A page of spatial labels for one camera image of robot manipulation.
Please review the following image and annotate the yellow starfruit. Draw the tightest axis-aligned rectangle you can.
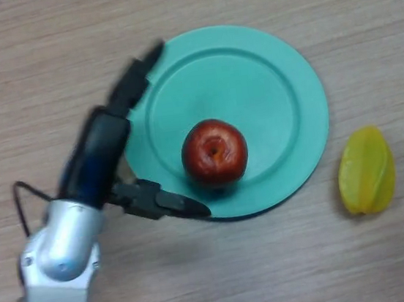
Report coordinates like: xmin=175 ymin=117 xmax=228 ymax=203
xmin=332 ymin=121 xmax=402 ymax=218

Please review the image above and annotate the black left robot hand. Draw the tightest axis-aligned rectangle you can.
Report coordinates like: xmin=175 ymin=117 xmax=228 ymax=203
xmin=40 ymin=36 xmax=212 ymax=235

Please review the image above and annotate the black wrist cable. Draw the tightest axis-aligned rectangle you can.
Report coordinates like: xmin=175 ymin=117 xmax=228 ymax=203
xmin=5 ymin=176 xmax=66 ymax=284

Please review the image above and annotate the green plastic plate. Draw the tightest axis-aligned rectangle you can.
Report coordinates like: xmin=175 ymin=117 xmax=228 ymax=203
xmin=106 ymin=13 xmax=341 ymax=234

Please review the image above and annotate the red apple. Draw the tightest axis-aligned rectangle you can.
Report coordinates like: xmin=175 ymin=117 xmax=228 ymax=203
xmin=176 ymin=114 xmax=253 ymax=191

